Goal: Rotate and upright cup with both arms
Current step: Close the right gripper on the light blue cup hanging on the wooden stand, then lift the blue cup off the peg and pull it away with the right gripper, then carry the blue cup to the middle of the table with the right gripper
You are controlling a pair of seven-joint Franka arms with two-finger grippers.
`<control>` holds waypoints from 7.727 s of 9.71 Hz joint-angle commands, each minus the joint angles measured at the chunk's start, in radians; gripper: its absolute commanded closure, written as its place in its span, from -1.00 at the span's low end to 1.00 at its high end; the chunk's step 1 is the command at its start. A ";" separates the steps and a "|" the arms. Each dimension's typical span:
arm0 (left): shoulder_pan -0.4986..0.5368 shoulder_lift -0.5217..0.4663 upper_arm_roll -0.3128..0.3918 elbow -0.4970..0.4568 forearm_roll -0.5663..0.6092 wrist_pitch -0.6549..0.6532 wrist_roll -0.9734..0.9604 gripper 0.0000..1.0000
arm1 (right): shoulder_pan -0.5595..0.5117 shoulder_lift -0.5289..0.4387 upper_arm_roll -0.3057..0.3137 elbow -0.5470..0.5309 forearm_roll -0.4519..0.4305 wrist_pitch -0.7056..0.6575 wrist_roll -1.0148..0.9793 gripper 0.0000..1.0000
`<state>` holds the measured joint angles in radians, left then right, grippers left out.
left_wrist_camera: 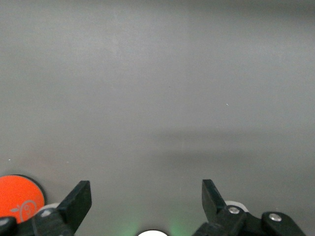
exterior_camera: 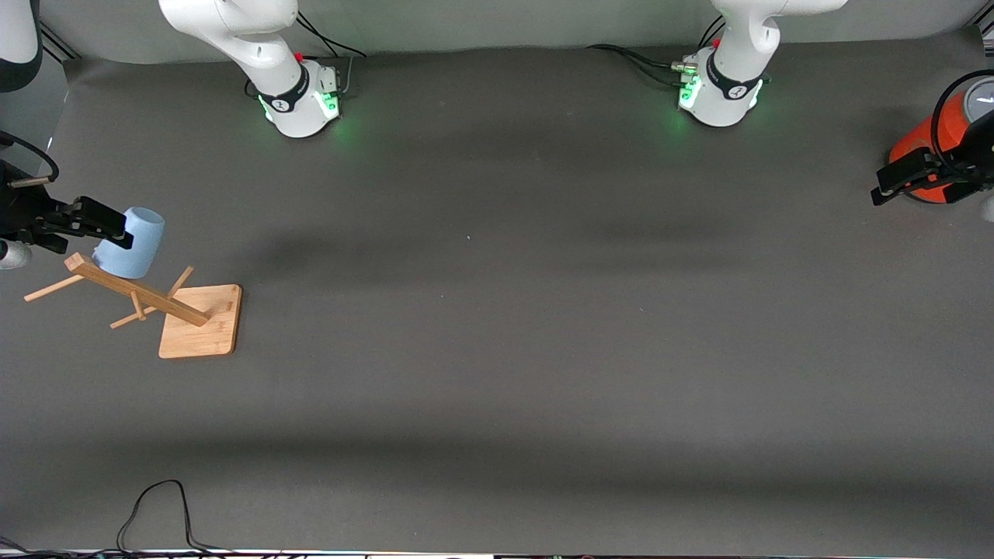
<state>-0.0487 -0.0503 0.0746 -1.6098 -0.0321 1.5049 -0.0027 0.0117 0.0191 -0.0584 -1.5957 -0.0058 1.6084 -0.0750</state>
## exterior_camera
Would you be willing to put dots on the orange cylindrical can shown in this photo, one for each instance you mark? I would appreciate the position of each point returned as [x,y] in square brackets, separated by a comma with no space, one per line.
[916,144]

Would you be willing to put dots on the aluminium frame rail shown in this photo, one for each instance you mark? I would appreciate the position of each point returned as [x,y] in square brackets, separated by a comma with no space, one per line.
[58,43]

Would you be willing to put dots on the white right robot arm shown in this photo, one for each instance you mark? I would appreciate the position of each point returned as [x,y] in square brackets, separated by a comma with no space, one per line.
[256,46]

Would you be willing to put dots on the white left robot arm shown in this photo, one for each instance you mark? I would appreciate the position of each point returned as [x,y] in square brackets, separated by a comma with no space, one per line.
[730,85]

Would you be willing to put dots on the wooden cup rack stand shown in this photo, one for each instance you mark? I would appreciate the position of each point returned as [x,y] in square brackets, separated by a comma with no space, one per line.
[198,330]

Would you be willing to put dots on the dark grey table mat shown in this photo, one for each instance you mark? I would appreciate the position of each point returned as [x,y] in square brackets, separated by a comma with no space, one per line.
[497,388]

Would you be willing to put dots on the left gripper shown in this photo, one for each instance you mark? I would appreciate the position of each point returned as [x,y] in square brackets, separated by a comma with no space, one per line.
[965,164]

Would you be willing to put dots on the short wooden stick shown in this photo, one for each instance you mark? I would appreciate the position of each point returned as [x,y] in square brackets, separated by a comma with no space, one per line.
[31,182]

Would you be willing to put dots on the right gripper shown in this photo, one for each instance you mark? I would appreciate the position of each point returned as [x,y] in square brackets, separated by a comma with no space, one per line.
[21,210]

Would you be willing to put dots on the light blue cup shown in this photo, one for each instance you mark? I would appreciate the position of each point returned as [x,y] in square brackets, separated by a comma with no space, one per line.
[138,250]

